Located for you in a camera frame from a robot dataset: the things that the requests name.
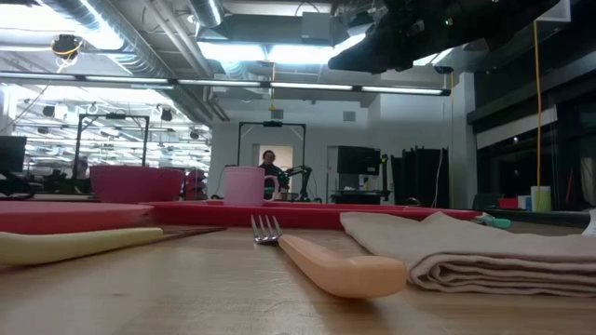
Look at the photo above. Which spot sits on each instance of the white and green container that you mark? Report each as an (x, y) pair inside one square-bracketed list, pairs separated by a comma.
[(541, 199)]

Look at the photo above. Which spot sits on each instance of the dark background table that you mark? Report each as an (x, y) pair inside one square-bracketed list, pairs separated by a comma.
[(361, 196)]

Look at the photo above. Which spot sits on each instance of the red plastic tray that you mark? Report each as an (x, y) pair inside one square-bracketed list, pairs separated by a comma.
[(302, 215)]

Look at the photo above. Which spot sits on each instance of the red chair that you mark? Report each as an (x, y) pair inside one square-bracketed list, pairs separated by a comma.
[(195, 183)]

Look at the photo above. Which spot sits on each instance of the magenta plastic bowl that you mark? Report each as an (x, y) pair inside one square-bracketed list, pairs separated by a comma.
[(135, 183)]

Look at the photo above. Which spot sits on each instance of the black wall screen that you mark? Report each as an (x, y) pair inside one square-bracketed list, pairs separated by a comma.
[(358, 160)]

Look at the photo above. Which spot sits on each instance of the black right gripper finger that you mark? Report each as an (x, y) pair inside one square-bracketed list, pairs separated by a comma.
[(368, 58)]

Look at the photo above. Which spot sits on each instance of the long ceiling light bar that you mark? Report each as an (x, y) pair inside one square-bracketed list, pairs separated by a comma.
[(223, 83)]

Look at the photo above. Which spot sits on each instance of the grey ceiling box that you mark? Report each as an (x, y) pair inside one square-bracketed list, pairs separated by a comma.
[(316, 25)]

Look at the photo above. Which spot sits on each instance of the black background robot arm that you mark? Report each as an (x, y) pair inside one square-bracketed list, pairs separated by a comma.
[(302, 173)]

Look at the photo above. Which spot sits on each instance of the beige cloth napkin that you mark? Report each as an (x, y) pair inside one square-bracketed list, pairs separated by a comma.
[(465, 251)]

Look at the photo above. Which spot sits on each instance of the black curtain panels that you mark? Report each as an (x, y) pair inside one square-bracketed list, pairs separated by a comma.
[(419, 177)]

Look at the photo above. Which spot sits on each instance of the black gantry frame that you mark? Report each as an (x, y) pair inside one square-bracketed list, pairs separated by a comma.
[(239, 139), (77, 139)]

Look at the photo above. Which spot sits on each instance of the lilac plastic mug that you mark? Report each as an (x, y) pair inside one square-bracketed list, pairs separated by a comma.
[(244, 186)]

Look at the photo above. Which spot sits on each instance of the person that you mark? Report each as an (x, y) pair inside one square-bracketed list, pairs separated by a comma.
[(270, 168), (82, 168)]

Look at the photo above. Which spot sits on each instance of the small red box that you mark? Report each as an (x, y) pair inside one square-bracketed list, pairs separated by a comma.
[(507, 204)]

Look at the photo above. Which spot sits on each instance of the black ceiling dome device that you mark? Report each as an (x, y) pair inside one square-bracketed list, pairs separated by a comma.
[(66, 45)]

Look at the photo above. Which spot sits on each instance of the black computer monitor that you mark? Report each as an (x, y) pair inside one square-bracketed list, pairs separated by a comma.
[(11, 153)]

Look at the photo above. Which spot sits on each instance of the pink plastic plate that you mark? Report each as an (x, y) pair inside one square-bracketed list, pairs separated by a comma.
[(70, 216)]

